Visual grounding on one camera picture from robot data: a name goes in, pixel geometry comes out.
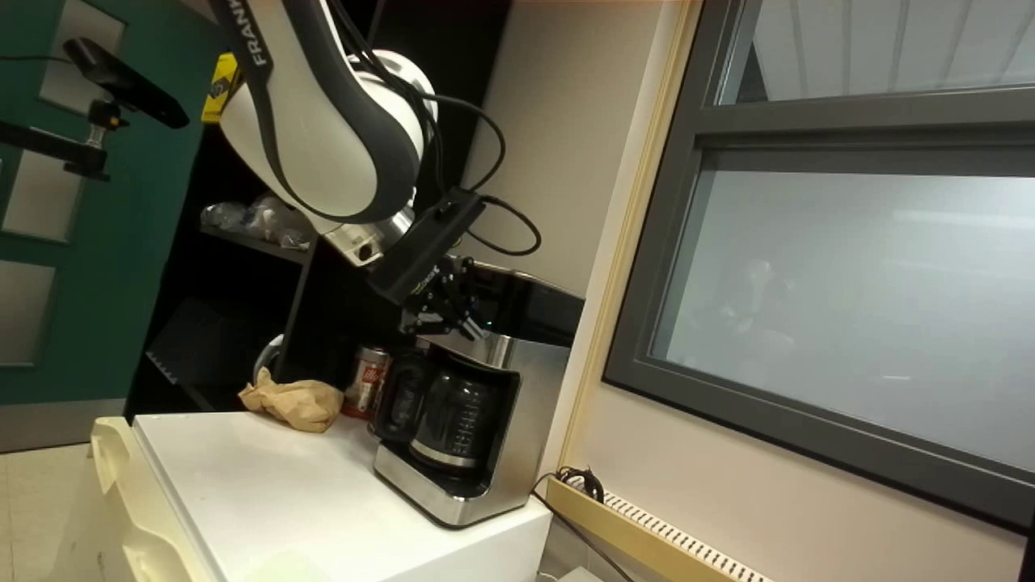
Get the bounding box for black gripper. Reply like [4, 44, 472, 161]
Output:
[365, 188, 489, 339]

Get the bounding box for glass coffee carafe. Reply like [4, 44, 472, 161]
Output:
[374, 349, 511, 479]

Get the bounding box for black steel coffee machine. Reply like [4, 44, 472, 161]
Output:
[370, 256, 590, 534]

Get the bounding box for red drink can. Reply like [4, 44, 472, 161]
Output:
[340, 344, 393, 425]

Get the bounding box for clear plastic bags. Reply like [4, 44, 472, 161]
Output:
[197, 195, 324, 258]

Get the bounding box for black shelf unit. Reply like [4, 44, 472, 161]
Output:
[124, 0, 517, 425]

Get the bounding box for white cabinet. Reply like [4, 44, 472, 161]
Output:
[86, 406, 557, 582]

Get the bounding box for yellow box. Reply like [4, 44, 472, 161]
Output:
[197, 48, 242, 128]

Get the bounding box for green door with panes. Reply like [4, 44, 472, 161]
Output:
[0, 0, 232, 406]

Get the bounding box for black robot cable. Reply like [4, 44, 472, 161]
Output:
[321, 0, 545, 262]

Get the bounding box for black floor cable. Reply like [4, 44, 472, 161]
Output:
[528, 461, 612, 512]

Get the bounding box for grey window frame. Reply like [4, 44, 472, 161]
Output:
[603, 0, 1035, 537]

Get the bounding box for black stereo camera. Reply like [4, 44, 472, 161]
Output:
[62, 37, 193, 134]

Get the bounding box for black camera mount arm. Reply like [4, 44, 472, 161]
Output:
[0, 96, 126, 183]

